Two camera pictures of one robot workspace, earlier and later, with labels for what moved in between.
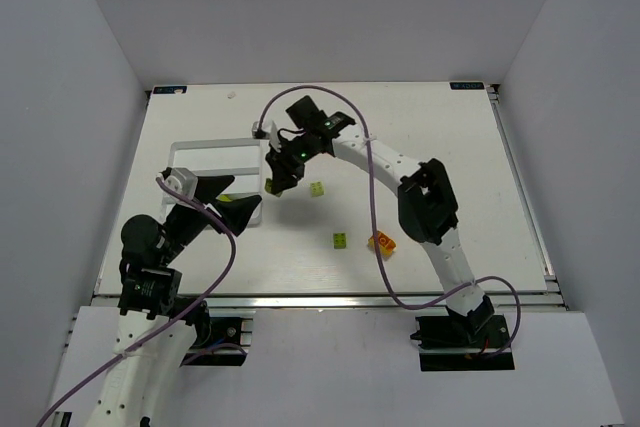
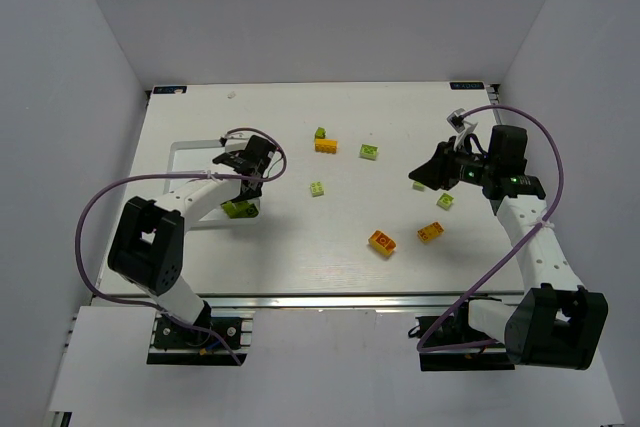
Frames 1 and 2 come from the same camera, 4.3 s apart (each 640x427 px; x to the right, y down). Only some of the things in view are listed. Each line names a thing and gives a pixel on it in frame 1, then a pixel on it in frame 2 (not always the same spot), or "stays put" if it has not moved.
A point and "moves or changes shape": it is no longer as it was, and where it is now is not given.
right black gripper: x=281 y=165 to x=448 y=165
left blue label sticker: x=181 y=89 stays put
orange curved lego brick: x=386 y=244 stays put
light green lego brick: x=317 y=188 stays put
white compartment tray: x=240 y=159 stays put
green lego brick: x=339 y=240 moves or changes shape
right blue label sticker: x=466 y=85 stays put
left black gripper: x=211 y=204 to x=248 y=192
